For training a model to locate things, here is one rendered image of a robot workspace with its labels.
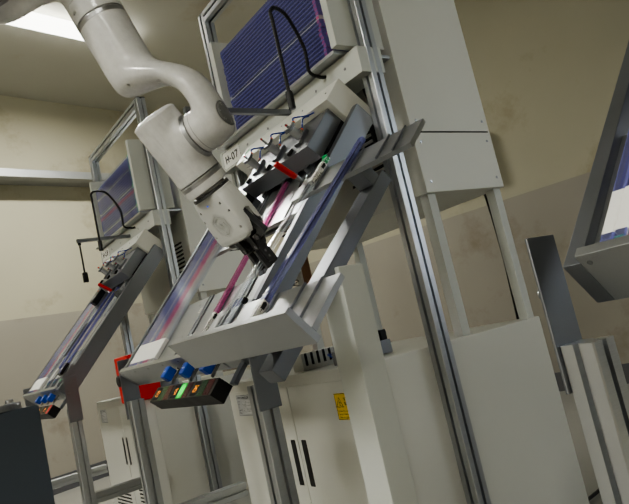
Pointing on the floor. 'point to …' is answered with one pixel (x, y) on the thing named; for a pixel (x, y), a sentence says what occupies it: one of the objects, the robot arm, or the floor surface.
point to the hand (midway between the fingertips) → (262, 256)
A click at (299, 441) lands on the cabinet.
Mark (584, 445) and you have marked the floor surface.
